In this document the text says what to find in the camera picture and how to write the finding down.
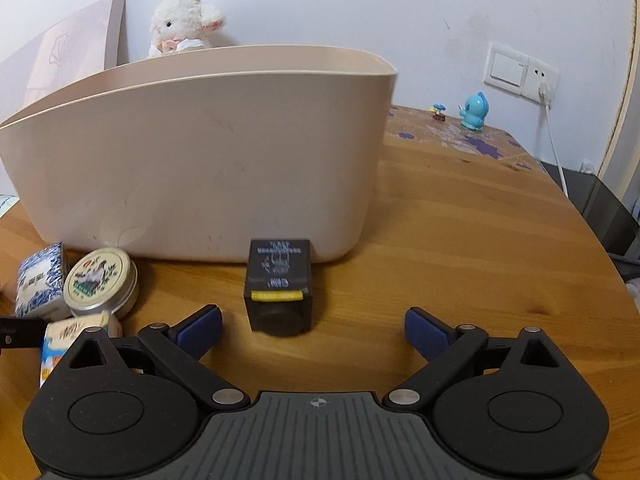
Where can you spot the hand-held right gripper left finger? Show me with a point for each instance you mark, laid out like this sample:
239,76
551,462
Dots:
202,331

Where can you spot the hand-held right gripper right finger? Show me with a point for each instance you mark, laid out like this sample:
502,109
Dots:
425,332

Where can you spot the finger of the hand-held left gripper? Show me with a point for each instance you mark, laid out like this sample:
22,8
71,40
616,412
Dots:
20,332

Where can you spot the small black box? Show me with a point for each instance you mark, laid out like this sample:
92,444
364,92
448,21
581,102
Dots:
279,280

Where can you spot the beige plastic storage bin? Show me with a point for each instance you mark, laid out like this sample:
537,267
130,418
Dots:
200,160

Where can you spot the orange white small carton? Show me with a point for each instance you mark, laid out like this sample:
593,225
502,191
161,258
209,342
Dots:
62,335

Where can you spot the blue white patterned box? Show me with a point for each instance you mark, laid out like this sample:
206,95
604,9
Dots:
40,282

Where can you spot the round metal tin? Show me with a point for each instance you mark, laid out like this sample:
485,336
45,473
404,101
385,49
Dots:
97,280

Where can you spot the purple flowered table mat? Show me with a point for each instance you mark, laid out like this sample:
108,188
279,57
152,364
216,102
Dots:
450,137

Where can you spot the small mushroom figurine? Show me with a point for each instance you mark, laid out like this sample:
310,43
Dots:
440,111

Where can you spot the blue duck figurine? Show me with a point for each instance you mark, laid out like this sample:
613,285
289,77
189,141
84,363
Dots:
472,112

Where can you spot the pink flat box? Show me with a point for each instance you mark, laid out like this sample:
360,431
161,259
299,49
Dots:
65,45

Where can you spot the white plush lamb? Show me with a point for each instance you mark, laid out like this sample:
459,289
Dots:
180,22

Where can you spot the white wall switch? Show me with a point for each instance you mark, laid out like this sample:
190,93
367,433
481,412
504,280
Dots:
506,67

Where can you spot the white wall socket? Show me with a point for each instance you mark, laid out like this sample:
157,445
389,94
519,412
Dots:
542,74

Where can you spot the curved wooden frame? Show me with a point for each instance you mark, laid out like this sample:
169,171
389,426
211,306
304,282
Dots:
620,110

